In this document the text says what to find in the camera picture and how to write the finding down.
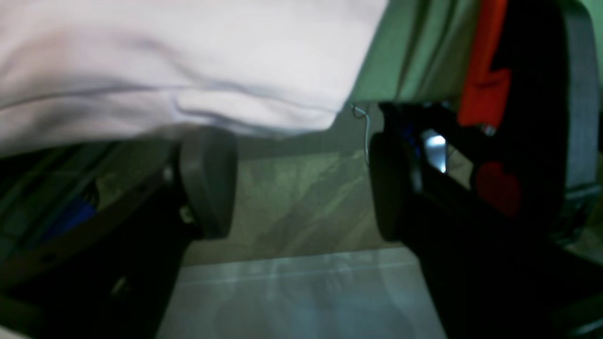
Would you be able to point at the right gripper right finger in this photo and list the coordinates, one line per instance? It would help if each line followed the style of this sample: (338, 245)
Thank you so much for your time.
(486, 280)

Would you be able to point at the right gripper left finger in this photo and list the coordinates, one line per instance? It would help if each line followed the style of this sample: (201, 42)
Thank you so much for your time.
(112, 277)

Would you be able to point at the pink t-shirt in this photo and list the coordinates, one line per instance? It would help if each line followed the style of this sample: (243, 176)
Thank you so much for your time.
(102, 70)

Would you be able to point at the right orange black clamp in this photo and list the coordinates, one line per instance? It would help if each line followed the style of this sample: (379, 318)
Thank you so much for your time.
(483, 102)

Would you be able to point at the green table cloth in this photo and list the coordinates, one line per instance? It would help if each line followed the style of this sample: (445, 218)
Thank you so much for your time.
(420, 52)

